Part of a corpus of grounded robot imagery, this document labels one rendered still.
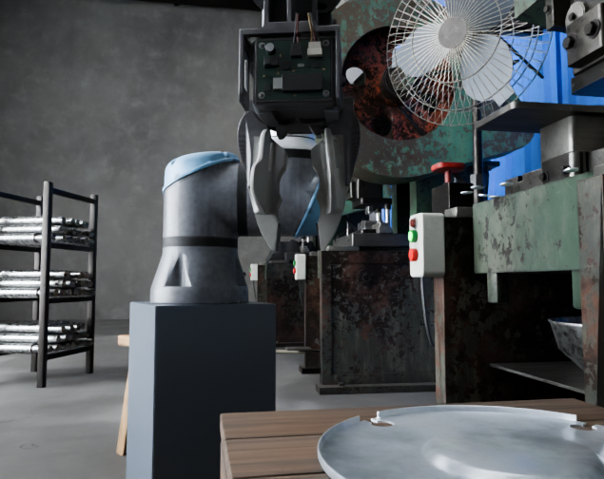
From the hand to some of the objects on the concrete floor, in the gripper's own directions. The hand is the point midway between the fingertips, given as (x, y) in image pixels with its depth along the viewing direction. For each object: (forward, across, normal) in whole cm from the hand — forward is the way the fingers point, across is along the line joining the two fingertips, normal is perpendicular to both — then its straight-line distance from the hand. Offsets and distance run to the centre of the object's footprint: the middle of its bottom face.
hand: (299, 234), depth 44 cm
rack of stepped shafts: (+50, -154, +223) cm, 275 cm away
